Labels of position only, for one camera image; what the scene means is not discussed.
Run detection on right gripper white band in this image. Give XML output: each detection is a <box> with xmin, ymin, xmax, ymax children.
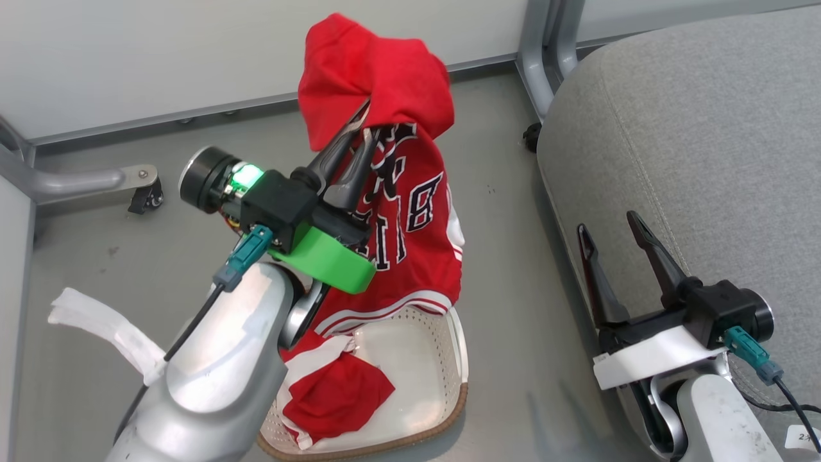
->
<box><xmin>577</xmin><ymin>210</ymin><xmax>775</xmax><ymax>391</ymax></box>

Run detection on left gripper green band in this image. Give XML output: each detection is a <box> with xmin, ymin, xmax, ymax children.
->
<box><xmin>178</xmin><ymin>98</ymin><xmax>380</xmax><ymax>296</ymax></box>

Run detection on red basketball jersey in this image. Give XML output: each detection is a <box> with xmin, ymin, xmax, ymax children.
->
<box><xmin>297</xmin><ymin>13</ymin><xmax>466</xmax><ymax>338</ymax></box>

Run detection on grey fabric sofa seat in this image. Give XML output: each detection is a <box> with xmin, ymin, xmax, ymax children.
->
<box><xmin>536</xmin><ymin>6</ymin><xmax>821</xmax><ymax>462</ymax></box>

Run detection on white perforated laundry basket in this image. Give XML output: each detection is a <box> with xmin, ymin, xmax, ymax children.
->
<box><xmin>257</xmin><ymin>305</ymin><xmax>470</xmax><ymax>461</ymax></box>

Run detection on red white-trimmed garment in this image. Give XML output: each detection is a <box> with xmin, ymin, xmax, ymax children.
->
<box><xmin>276</xmin><ymin>330</ymin><xmax>396</xmax><ymax>450</ymax></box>

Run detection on white paper label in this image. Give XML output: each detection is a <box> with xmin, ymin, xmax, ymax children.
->
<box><xmin>785</xmin><ymin>423</ymin><xmax>821</xmax><ymax>451</ymax></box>

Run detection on white fabric strip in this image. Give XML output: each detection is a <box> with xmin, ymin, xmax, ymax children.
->
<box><xmin>48</xmin><ymin>287</ymin><xmax>167</xmax><ymax>387</ymax></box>

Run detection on grey partition bottom rail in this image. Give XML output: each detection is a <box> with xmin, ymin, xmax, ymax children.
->
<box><xmin>29</xmin><ymin>53</ymin><xmax>521</xmax><ymax>147</ymax></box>

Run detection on black cable teal connector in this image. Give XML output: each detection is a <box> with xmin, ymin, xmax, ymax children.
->
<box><xmin>724</xmin><ymin>326</ymin><xmax>821</xmax><ymax>453</ymax></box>
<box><xmin>114</xmin><ymin>225</ymin><xmax>275</xmax><ymax>445</ymax></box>

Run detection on grey partition post with foot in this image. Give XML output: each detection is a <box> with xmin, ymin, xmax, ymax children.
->
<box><xmin>0</xmin><ymin>114</ymin><xmax>161</xmax><ymax>216</ymax></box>
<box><xmin>516</xmin><ymin>0</ymin><xmax>588</xmax><ymax>123</ymax></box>

